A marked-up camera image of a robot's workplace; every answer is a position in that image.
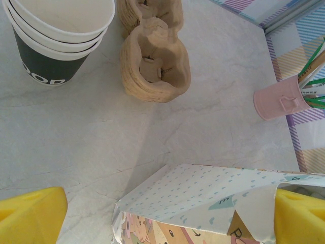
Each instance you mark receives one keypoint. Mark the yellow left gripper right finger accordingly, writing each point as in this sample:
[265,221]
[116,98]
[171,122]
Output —
[302,221]

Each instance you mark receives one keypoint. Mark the aluminium frame post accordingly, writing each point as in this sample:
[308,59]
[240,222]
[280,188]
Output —
[292,19]

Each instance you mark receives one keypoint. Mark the green paper wrapped straw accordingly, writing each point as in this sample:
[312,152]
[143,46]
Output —
[318,104]
[313,55]

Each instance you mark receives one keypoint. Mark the stack of cardboard cup carriers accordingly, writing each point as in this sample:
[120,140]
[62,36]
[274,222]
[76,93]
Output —
[152,84]

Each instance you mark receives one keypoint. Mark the cartoon animal paper gift bag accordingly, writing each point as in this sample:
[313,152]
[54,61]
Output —
[193,198]

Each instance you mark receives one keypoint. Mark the pink metal bucket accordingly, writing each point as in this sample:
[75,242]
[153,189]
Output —
[276,101]

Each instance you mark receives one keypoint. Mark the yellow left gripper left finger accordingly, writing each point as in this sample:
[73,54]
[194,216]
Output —
[30,218]

